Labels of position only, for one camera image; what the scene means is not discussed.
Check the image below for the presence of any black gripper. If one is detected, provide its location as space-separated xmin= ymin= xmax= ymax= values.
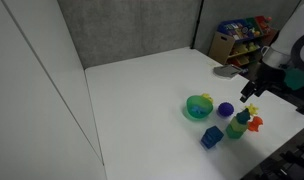
xmin=239 ymin=62 xmax=289 ymax=104

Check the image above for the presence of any teal green toy animal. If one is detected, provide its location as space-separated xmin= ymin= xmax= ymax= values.
xmin=235 ymin=107 xmax=252 ymax=125

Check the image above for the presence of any yellow spiky star toy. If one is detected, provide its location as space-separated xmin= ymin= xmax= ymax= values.
xmin=244 ymin=103 xmax=260 ymax=118

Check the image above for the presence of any orange toy animal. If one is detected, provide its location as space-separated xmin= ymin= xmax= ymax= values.
xmin=247 ymin=115 xmax=264 ymax=133

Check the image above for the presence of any light green toy block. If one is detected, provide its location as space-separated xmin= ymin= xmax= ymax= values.
xmin=229 ymin=116 xmax=250 ymax=133

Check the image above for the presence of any yellow toy animal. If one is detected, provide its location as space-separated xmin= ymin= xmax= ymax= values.
xmin=201 ymin=93 xmax=214 ymax=104

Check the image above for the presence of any dark green toy block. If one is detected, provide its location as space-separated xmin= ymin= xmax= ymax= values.
xmin=225 ymin=124 xmax=245 ymax=140

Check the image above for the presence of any small blue toy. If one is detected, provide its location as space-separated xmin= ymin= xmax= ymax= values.
xmin=191 ymin=105 xmax=208 ymax=117

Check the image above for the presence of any toy storage shelf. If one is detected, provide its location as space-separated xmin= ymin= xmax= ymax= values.
xmin=207 ymin=15 xmax=279 ymax=73

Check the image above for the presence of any blue toy block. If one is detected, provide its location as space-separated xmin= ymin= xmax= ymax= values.
xmin=200 ymin=125 xmax=225 ymax=150

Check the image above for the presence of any purple spiky ball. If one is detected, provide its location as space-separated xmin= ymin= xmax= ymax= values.
xmin=217 ymin=101 xmax=235 ymax=118

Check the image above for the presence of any grey metal plate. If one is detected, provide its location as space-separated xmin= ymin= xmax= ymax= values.
xmin=213 ymin=64 xmax=242 ymax=80

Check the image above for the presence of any green mounting plate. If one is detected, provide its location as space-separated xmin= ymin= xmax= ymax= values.
xmin=283 ymin=67 xmax=304 ymax=91

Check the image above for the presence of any translucent green bowl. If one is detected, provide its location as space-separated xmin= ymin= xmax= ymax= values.
xmin=185 ymin=94 xmax=214 ymax=120

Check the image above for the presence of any black pole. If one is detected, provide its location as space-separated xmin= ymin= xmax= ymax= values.
xmin=190 ymin=0 xmax=205 ymax=50

